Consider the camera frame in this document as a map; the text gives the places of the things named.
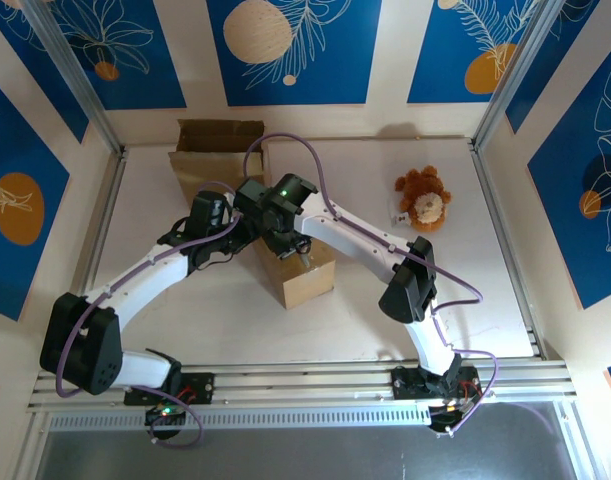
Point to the cardboard box with neat tape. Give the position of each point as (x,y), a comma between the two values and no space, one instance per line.
(305,290)

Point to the cardboard box with ragged tape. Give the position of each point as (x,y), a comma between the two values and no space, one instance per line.
(210,165)

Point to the brown plush toy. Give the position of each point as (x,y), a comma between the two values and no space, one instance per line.
(425,200)

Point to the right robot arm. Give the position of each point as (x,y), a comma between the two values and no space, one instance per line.
(355,230)

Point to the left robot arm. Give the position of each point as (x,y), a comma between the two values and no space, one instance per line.
(145,270)

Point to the aluminium side rail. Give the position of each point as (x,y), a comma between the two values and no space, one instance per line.
(500,225)
(105,225)

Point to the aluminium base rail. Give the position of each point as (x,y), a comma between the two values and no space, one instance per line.
(305,385)

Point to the aluminium frame post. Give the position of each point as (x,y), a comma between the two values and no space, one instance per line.
(85,95)
(510,75)

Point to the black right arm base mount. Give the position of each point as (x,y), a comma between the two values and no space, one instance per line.
(410,382)

